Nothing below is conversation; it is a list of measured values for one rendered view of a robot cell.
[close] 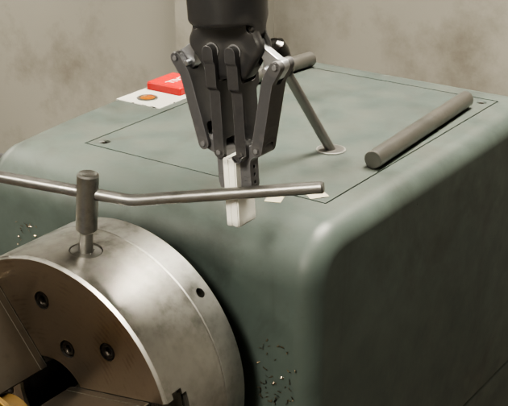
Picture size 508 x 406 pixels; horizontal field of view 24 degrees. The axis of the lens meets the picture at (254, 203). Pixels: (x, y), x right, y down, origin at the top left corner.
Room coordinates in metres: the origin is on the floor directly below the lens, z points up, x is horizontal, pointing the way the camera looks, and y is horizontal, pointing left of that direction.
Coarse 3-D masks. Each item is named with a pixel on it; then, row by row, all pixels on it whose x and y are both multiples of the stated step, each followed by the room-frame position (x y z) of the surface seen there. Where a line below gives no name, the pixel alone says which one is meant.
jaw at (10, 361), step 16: (0, 288) 1.09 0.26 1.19; (0, 304) 1.08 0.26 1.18; (0, 320) 1.06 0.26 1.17; (16, 320) 1.08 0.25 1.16; (0, 336) 1.05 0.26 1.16; (16, 336) 1.06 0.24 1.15; (0, 352) 1.04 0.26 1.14; (16, 352) 1.05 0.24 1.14; (32, 352) 1.06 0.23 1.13; (0, 368) 1.02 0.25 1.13; (16, 368) 1.04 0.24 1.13; (32, 368) 1.05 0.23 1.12; (0, 384) 1.01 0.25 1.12; (16, 384) 1.03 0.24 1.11
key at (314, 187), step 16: (0, 176) 1.10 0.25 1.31; (16, 176) 1.09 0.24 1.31; (32, 176) 1.09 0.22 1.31; (64, 192) 1.08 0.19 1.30; (96, 192) 1.07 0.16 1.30; (112, 192) 1.07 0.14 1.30; (176, 192) 1.06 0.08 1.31; (192, 192) 1.05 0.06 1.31; (208, 192) 1.05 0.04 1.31; (224, 192) 1.04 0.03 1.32; (240, 192) 1.04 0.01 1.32; (256, 192) 1.03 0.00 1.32; (272, 192) 1.03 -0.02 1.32; (288, 192) 1.03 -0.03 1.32; (304, 192) 1.02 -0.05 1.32; (320, 192) 1.02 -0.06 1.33
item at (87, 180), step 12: (84, 180) 1.07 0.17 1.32; (96, 180) 1.07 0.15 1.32; (84, 192) 1.07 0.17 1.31; (84, 204) 1.07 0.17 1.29; (96, 204) 1.08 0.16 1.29; (84, 216) 1.07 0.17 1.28; (96, 216) 1.08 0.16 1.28; (84, 228) 1.07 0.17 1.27; (96, 228) 1.08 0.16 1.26; (84, 240) 1.08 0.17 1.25; (84, 252) 1.08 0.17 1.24
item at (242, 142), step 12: (228, 48) 1.05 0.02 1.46; (228, 60) 1.05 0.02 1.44; (228, 72) 1.05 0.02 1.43; (228, 84) 1.05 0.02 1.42; (240, 84) 1.05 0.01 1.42; (252, 84) 1.06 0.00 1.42; (240, 96) 1.05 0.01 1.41; (252, 96) 1.06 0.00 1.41; (240, 108) 1.05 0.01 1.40; (252, 108) 1.06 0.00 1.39; (240, 120) 1.05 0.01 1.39; (252, 120) 1.06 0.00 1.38; (240, 132) 1.05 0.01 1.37; (252, 132) 1.06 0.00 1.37; (240, 144) 1.05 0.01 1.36; (240, 156) 1.05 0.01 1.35
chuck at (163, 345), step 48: (48, 240) 1.12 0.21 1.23; (96, 240) 1.11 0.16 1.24; (48, 288) 1.05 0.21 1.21; (96, 288) 1.02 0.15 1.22; (144, 288) 1.05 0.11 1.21; (48, 336) 1.06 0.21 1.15; (96, 336) 1.02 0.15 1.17; (144, 336) 1.00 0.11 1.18; (192, 336) 1.03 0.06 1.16; (48, 384) 1.11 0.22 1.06; (96, 384) 1.02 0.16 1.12; (144, 384) 0.98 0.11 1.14; (192, 384) 1.01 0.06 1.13
